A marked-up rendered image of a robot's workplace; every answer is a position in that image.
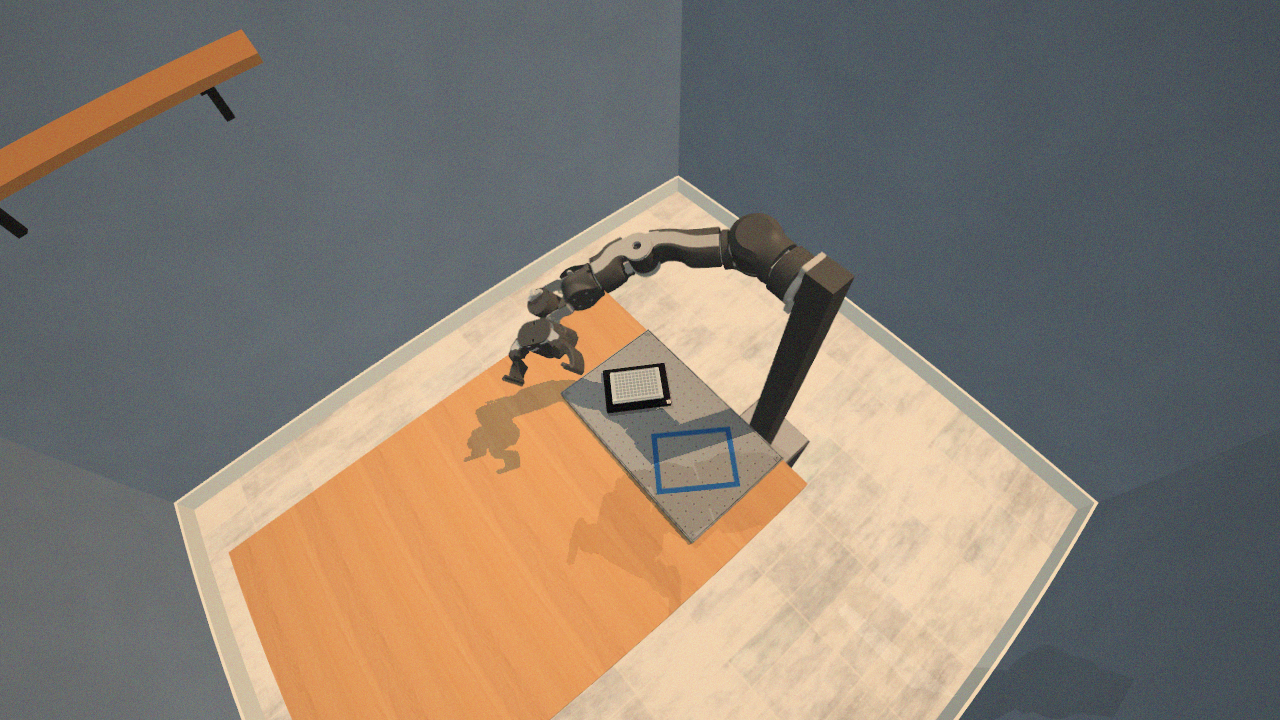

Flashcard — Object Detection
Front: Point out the black rectangular frame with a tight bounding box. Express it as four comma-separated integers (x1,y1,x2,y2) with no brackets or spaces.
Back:
603,363,671,413

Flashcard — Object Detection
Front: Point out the blue tape outline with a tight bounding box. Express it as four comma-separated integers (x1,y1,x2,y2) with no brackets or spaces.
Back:
652,427,740,495

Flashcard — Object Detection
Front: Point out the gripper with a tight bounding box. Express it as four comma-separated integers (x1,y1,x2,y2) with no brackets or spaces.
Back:
502,318,585,386

